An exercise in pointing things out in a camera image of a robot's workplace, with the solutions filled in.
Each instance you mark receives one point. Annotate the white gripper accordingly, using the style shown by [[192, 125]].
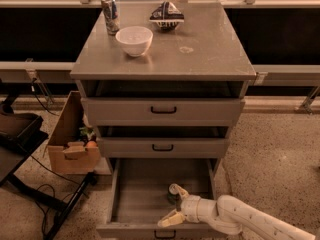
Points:
[[190, 208]]

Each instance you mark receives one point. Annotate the green soda can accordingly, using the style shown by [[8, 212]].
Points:
[[172, 197]]

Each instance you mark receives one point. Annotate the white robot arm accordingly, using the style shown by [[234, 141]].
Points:
[[229, 215]]

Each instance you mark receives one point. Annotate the bottom grey drawer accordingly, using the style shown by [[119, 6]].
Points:
[[139, 199]]

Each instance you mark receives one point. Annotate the grey drawer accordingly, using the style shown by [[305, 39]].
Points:
[[139, 199], [162, 112], [163, 147]]

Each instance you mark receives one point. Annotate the middle grey drawer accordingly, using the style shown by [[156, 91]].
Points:
[[163, 147]]

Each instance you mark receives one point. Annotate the top grey drawer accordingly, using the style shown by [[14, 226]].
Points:
[[162, 112]]

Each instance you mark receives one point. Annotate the blue silver soda can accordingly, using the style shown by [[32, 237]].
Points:
[[110, 13]]

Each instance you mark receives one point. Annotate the orange fruit in box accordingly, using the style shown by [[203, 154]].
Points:
[[91, 144]]

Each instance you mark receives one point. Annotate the cardboard box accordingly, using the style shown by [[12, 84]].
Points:
[[67, 152]]

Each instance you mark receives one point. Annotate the white bowl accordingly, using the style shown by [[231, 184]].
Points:
[[134, 40]]

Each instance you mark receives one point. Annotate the black stand with tray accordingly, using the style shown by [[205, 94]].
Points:
[[20, 136]]

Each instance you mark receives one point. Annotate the grey wall rail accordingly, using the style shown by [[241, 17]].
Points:
[[58, 72]]

